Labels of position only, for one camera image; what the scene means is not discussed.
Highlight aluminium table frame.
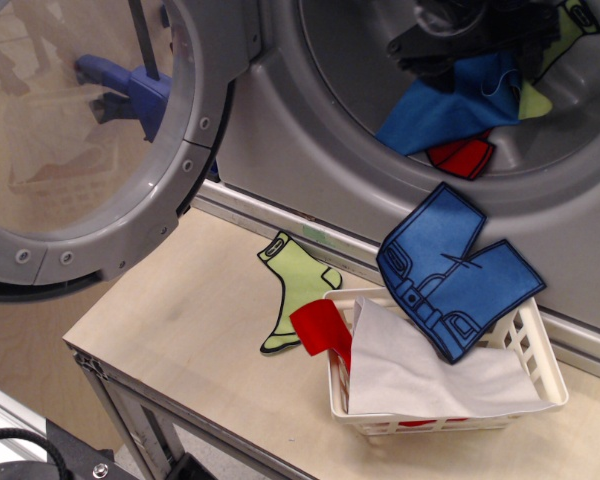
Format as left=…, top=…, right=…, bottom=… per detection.
left=66, top=340, right=312, bottom=479

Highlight blue felt pants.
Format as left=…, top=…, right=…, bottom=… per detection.
left=376, top=183, right=546, bottom=364

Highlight blue felt cloth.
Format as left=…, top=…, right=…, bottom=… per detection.
left=375, top=51, right=522, bottom=155

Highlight blue clamp behind door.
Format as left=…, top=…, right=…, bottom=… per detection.
left=75, top=55, right=172, bottom=142

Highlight white felt cloth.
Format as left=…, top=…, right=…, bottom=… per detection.
left=348, top=296, right=552, bottom=419

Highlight black robot base bottom left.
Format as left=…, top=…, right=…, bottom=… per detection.
left=0, top=428, right=134, bottom=479

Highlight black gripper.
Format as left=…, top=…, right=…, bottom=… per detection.
left=386, top=1, right=560, bottom=93

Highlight green felt sock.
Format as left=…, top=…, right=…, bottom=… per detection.
left=518, top=0, right=600, bottom=120
left=257, top=231, right=343, bottom=356

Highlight red felt garment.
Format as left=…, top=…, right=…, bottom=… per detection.
left=426, top=129, right=496, bottom=181

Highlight white plastic laundry basket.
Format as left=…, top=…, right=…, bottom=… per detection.
left=324, top=288, right=569, bottom=431

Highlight red felt cloth piece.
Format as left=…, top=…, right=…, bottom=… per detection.
left=291, top=299, right=469, bottom=436

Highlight black cable bottom left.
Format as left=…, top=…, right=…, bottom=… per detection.
left=0, top=427, right=74, bottom=480

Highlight green felt sock on table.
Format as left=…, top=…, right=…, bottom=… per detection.
left=257, top=231, right=343, bottom=356

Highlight grey round machine door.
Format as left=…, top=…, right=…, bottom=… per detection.
left=0, top=1, right=261, bottom=303

